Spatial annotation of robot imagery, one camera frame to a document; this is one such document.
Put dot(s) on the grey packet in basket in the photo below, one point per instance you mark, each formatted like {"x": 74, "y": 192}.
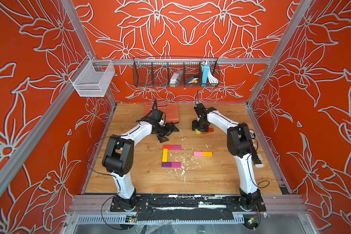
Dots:
{"x": 176, "y": 79}

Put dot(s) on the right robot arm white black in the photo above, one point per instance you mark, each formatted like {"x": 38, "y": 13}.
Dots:
{"x": 239, "y": 145}

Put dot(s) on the long yellow block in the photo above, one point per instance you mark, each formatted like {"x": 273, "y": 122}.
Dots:
{"x": 165, "y": 155}

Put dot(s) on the purple small block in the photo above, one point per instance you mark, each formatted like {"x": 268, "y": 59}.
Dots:
{"x": 166, "y": 164}

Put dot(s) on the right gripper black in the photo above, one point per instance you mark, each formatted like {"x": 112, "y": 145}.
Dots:
{"x": 194, "y": 126}

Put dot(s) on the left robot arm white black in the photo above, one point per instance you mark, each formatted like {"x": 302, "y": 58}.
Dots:
{"x": 119, "y": 157}

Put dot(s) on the orange plastic tool case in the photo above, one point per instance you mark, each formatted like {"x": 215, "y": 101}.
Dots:
{"x": 169, "y": 109}

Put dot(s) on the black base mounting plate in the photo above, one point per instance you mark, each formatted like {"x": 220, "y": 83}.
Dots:
{"x": 188, "y": 207}

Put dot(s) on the orange long block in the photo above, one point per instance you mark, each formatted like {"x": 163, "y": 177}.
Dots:
{"x": 207, "y": 154}

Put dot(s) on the clear plastic wall bin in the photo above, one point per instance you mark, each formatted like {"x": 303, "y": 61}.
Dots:
{"x": 93, "y": 80}

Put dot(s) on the small red block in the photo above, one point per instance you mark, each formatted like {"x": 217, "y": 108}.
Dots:
{"x": 169, "y": 147}

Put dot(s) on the black item in basket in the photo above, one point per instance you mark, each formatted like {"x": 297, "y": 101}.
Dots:
{"x": 192, "y": 80}

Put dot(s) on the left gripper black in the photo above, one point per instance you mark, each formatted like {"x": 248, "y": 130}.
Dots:
{"x": 168, "y": 131}

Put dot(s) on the black wire wall basket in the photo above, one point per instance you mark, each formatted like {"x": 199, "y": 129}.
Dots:
{"x": 157, "y": 71}

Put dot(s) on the magenta long block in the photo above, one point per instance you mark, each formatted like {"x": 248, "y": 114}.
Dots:
{"x": 176, "y": 164}

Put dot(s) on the small magenta block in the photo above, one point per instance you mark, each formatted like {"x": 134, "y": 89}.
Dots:
{"x": 176, "y": 147}

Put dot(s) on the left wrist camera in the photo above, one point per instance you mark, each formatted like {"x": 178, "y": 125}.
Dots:
{"x": 157, "y": 116}

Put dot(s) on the pink long block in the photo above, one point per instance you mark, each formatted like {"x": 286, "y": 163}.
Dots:
{"x": 198, "y": 154}

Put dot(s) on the black remote-like tool strip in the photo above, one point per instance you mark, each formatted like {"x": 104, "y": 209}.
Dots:
{"x": 255, "y": 158}

